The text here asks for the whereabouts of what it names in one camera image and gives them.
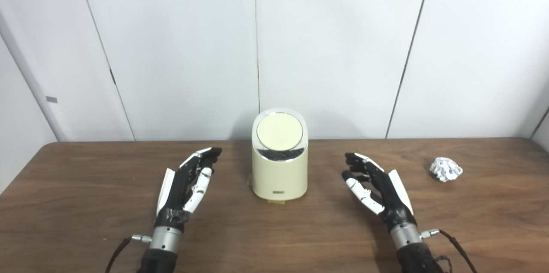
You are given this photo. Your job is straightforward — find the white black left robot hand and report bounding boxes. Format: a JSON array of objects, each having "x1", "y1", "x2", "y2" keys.
[{"x1": 155, "y1": 147, "x2": 223, "y2": 231}]

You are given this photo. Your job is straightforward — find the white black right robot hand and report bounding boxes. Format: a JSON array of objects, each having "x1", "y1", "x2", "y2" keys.
[{"x1": 342, "y1": 153, "x2": 418, "y2": 233}]

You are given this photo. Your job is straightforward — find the white paper ball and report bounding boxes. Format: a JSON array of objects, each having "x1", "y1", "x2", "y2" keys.
[{"x1": 430, "y1": 157, "x2": 464, "y2": 182}]

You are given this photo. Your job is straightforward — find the round cream bin lid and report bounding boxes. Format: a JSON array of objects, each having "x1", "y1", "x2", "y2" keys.
[{"x1": 256, "y1": 111, "x2": 304, "y2": 150}]

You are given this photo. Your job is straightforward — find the cream-colored bin body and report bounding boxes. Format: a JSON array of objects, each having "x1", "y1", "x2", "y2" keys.
[{"x1": 251, "y1": 108, "x2": 308, "y2": 201}]

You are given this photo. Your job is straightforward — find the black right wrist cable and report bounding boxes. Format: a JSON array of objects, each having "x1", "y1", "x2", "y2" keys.
[{"x1": 422, "y1": 229, "x2": 479, "y2": 273}]

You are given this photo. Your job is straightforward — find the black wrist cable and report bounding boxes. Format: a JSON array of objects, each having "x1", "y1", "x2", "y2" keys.
[
  {"x1": 105, "y1": 234, "x2": 153, "y2": 273},
  {"x1": 422, "y1": 229, "x2": 479, "y2": 273}
]

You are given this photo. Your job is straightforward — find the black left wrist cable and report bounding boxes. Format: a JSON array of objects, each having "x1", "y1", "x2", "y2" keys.
[{"x1": 105, "y1": 234, "x2": 153, "y2": 273}]

